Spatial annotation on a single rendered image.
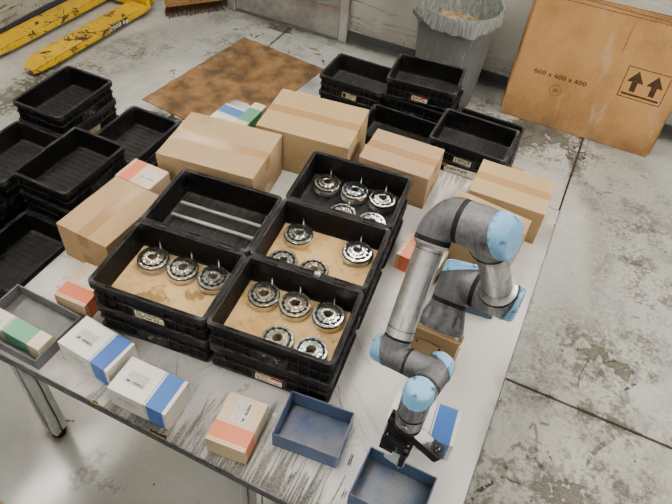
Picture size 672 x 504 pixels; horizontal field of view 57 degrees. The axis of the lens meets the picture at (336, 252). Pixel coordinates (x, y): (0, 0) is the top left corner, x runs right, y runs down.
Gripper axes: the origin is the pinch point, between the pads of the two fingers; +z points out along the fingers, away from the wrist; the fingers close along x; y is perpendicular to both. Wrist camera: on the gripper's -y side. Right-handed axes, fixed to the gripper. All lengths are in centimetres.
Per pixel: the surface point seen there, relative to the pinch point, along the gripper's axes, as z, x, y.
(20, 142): 33, -86, 240
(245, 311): -8, -19, 63
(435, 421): -3.4, -15.3, -3.6
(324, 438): 6.3, 0.2, 23.7
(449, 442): -3.1, -11.1, -9.4
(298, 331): -8, -21, 45
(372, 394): 5.3, -20.4, 17.4
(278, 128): -21, -100, 99
